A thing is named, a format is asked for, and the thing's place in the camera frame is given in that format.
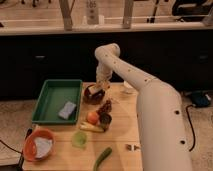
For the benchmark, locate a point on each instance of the purple bowl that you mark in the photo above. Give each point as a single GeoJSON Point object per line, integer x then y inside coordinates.
{"type": "Point", "coordinates": [93, 99]}

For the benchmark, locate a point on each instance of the yellow corn toy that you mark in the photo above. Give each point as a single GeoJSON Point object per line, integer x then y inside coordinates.
{"type": "Point", "coordinates": [90, 127]}

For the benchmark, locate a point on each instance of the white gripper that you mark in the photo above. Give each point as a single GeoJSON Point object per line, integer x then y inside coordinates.
{"type": "Point", "coordinates": [103, 76]}

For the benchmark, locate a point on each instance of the green cucumber toy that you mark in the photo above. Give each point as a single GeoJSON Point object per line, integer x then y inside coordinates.
{"type": "Point", "coordinates": [102, 157]}

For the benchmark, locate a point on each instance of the silver fork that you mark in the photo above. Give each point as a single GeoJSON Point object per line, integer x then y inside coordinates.
{"type": "Point", "coordinates": [131, 147]}

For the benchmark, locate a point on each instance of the clear glass cup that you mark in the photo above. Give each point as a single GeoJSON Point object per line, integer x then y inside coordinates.
{"type": "Point", "coordinates": [127, 88]}

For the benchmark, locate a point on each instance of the red tomato toy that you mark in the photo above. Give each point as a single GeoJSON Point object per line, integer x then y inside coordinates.
{"type": "Point", "coordinates": [92, 117]}

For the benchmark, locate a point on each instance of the green plastic tray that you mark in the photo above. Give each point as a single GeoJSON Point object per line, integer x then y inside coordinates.
{"type": "Point", "coordinates": [55, 93]}

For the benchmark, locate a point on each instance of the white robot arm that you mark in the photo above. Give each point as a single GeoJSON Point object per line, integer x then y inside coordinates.
{"type": "Point", "coordinates": [161, 127]}

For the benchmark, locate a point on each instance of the orange bowl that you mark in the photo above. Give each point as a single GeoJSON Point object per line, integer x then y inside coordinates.
{"type": "Point", "coordinates": [29, 148]}

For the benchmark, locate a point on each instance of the metal can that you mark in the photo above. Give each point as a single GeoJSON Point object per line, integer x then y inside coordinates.
{"type": "Point", "coordinates": [105, 121]}

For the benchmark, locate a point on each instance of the white cloth in bowl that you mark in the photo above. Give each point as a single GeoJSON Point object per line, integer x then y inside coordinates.
{"type": "Point", "coordinates": [43, 146]}

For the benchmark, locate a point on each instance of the blue sponge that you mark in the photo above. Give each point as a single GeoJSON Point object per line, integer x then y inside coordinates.
{"type": "Point", "coordinates": [67, 110]}

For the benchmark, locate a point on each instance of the dark grapes toy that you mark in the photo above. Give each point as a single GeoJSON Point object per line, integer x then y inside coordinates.
{"type": "Point", "coordinates": [105, 108]}

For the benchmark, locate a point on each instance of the green small cup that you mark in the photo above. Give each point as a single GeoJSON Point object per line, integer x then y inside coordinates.
{"type": "Point", "coordinates": [79, 139]}

